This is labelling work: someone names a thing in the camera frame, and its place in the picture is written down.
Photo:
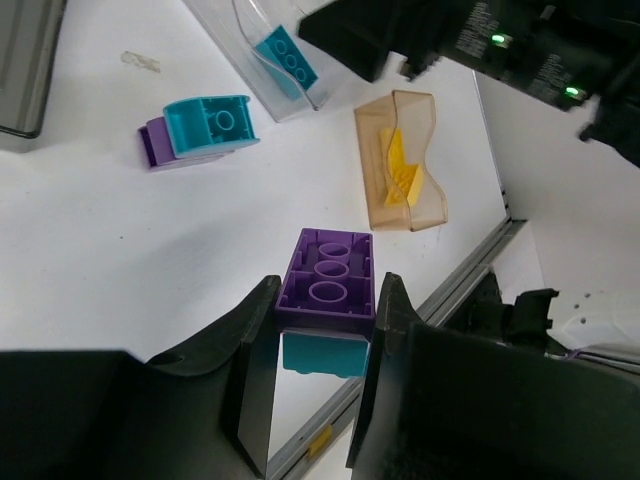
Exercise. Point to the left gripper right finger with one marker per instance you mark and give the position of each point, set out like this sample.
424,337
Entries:
481,409

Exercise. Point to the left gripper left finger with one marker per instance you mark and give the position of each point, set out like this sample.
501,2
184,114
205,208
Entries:
199,410

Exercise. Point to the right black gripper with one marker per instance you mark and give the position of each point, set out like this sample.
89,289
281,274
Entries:
562,53

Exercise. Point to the small teal lego brick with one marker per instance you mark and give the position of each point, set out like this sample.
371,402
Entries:
310,354

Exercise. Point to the yellow lego plate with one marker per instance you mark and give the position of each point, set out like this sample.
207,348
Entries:
391,141

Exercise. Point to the yellow lego brick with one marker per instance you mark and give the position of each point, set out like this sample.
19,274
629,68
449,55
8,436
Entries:
408,182

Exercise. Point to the purple arch lego brick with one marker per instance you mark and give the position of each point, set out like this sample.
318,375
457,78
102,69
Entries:
158,149

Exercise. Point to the teal arch lego brick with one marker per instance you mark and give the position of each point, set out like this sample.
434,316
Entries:
205,126

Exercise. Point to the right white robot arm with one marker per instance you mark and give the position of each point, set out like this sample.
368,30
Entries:
600,327

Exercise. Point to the amber plastic container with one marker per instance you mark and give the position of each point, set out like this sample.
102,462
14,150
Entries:
414,113

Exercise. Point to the clear plastic container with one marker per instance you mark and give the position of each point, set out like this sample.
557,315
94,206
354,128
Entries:
238,26

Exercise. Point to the smoky grey plastic container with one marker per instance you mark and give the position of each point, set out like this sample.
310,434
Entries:
29,38

